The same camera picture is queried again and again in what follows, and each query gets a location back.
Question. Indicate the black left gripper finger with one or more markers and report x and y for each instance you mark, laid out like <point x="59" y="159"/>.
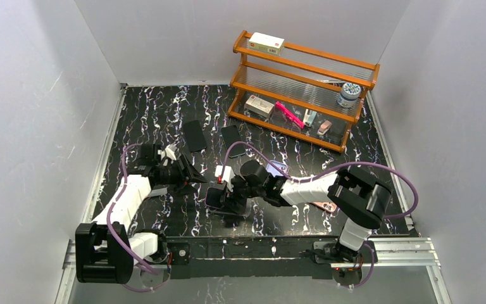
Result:
<point x="185" y="167"/>
<point x="187" y="187"/>

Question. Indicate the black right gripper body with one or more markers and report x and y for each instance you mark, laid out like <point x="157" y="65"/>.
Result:
<point x="230" y="194"/>

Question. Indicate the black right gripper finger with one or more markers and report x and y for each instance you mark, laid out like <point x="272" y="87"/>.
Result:
<point x="240" y="205"/>
<point x="219" y="204"/>

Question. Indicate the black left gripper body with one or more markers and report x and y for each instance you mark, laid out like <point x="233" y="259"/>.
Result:
<point x="183" y="172"/>

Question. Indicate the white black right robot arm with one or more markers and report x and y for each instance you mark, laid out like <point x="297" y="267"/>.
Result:
<point x="362" y="197"/>

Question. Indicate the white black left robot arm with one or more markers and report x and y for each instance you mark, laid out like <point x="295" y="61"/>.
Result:
<point x="104" y="251"/>

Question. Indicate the lavender phone case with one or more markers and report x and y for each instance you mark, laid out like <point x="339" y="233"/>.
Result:
<point x="276" y="168"/>

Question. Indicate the pink phone case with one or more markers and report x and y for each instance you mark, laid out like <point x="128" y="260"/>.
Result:
<point x="325" y="206"/>

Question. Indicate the grey box on bottom shelf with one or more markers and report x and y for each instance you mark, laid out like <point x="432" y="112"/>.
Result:
<point x="259" y="106"/>

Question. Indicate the pink utility knife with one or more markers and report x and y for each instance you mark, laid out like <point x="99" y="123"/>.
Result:
<point x="289" y="115"/>

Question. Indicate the white green stapler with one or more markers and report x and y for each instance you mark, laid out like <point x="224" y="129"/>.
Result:
<point x="309" y="117"/>

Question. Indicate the pink stapler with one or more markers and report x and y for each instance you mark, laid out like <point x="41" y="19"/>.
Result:
<point x="324" y="128"/>

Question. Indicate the orange wooden shelf rack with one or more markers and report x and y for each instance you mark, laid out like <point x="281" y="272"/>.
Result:
<point x="301" y="78"/>

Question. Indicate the blue white round tin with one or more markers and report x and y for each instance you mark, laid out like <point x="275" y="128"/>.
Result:
<point x="349" y="94"/>

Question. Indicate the white box on top shelf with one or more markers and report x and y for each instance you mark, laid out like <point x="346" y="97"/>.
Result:
<point x="266" y="43"/>

